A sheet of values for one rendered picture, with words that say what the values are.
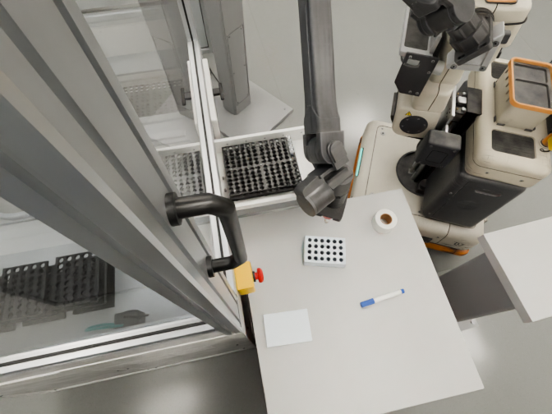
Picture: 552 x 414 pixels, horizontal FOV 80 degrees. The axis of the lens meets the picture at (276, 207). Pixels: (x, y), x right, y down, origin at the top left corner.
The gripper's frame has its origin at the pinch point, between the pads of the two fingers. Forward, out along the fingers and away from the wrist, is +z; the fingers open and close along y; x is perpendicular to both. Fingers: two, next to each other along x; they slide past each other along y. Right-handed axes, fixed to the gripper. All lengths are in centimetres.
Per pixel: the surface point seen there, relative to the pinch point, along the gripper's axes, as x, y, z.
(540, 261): 67, -17, 22
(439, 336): 39.5, 15.5, 22.7
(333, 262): 5.7, 5.6, 17.6
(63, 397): -92, 78, 97
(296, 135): -17.2, -30.5, 9.0
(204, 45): -122, -151, 83
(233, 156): -32.7, -13.5, 5.6
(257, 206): -20.5, -0.9, 9.0
